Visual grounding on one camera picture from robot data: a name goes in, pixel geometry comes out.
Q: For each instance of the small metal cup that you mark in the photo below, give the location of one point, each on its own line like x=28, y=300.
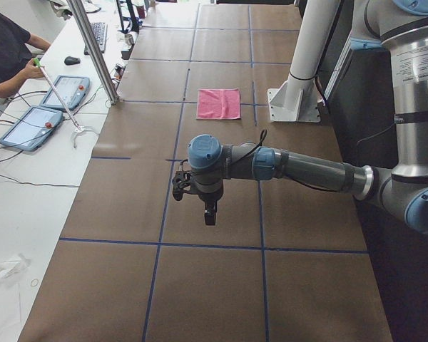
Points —
x=129, y=39

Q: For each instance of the seated person in black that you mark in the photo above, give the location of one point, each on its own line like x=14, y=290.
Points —
x=16, y=60

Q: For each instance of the near blue teach pendant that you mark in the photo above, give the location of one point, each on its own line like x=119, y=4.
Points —
x=32, y=129

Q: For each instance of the blue teach pendant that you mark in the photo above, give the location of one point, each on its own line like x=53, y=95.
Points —
x=72, y=90
x=32, y=129

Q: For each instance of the far blue teach pendant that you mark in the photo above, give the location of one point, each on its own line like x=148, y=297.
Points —
x=72, y=90

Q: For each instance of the black computer mouse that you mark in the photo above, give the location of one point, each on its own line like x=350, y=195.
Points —
x=71, y=61

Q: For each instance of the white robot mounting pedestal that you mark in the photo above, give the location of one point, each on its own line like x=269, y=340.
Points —
x=296, y=99

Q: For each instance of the reacher grabber stick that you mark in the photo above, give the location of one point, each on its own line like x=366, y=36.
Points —
x=79, y=129

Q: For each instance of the aluminium frame post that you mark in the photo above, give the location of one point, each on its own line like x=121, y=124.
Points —
x=84, y=26

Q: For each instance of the crumpled white tissue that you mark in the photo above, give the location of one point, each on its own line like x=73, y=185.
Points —
x=16, y=264

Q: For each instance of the black keyboard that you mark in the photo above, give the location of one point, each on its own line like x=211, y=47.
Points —
x=99, y=30

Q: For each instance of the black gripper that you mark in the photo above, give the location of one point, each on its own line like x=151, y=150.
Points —
x=207, y=197

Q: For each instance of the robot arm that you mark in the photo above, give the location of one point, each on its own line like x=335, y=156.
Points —
x=401, y=27

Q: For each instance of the pink towel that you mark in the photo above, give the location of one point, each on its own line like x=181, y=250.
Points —
x=218, y=104

